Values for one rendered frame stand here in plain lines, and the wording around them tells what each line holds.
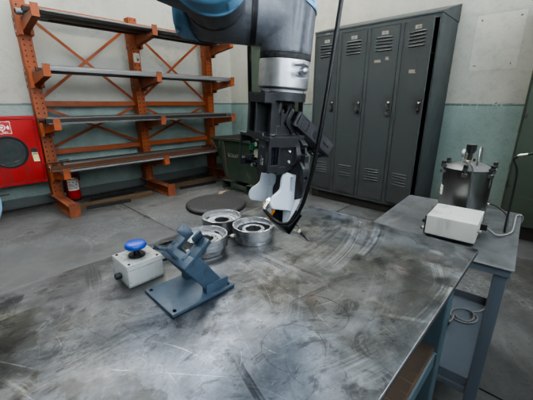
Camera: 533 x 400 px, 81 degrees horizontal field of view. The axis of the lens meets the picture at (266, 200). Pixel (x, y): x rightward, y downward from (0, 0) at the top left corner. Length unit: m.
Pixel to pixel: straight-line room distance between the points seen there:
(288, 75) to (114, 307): 0.47
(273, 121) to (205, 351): 0.34
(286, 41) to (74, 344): 0.52
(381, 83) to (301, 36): 2.99
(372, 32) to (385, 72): 0.41
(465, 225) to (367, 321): 0.72
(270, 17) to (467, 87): 3.33
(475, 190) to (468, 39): 2.52
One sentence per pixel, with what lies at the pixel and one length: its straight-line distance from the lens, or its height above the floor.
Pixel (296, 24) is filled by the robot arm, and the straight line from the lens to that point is 0.47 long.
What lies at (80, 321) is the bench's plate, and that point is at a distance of 0.61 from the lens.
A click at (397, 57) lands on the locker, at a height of 1.53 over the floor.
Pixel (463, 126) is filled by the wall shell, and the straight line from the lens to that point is 3.71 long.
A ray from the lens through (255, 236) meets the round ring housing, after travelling 0.74.
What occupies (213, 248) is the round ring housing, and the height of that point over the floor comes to 0.83.
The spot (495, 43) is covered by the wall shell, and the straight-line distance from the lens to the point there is 3.72.
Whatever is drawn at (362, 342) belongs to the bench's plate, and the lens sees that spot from 0.52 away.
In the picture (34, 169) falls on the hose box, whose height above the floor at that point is 0.45.
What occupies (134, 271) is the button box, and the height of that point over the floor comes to 0.83.
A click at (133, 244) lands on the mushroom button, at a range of 0.65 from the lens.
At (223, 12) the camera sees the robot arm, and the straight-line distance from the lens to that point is 0.36.
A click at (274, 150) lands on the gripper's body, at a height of 1.07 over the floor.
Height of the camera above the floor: 1.13
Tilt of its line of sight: 17 degrees down
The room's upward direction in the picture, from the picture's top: straight up
